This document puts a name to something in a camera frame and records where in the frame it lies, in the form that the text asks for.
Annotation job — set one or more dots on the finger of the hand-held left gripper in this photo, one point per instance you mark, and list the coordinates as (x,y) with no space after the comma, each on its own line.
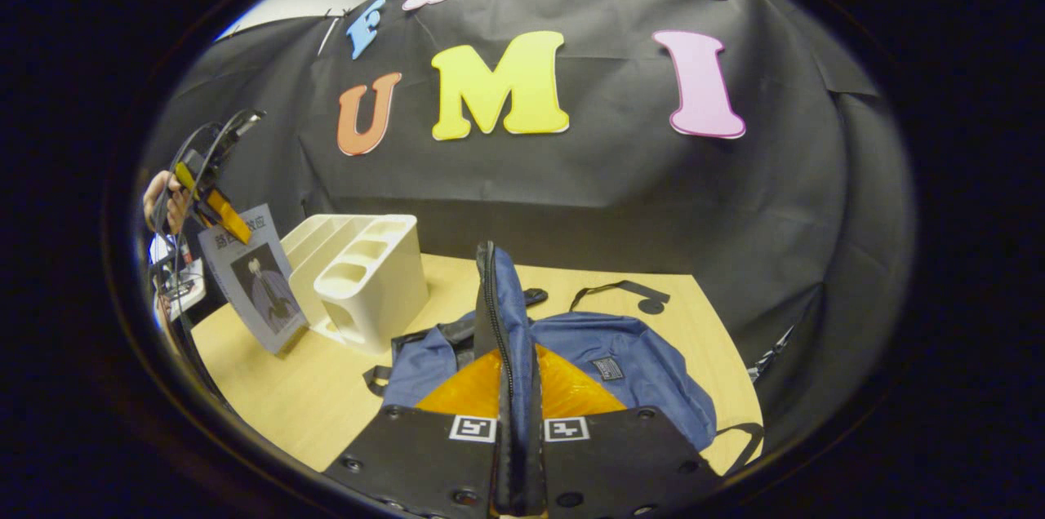
(229,217)

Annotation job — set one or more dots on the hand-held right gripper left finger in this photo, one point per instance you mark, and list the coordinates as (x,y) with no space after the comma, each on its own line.
(416,462)

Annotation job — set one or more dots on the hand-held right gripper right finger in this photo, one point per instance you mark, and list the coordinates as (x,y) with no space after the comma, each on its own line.
(612,462)

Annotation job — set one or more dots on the grey book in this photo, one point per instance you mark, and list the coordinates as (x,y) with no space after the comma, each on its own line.
(253,290)

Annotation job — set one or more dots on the blue schoolbag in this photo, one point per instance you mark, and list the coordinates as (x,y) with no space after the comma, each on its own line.
(645,372)

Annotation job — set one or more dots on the cream plastic bookshelf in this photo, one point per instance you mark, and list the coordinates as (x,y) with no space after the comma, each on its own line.
(375,290)

